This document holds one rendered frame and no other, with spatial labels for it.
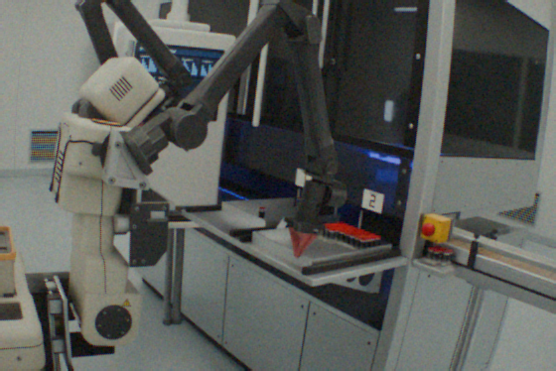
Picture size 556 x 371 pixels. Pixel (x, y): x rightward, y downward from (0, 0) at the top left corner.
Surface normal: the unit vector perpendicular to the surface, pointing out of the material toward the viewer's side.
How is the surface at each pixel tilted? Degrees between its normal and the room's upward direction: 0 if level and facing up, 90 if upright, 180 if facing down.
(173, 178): 90
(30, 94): 90
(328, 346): 90
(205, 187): 90
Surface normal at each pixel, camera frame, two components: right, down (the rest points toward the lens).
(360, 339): -0.78, 0.03
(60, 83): 0.62, 0.22
